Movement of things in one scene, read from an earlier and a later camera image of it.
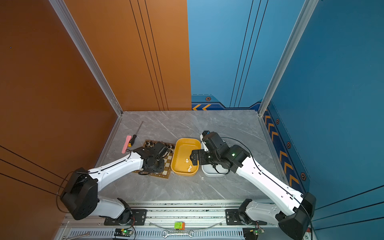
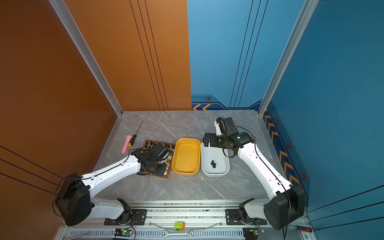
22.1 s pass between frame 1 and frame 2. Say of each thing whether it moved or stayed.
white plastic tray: stayed
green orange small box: stayed
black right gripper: moved
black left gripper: stayed
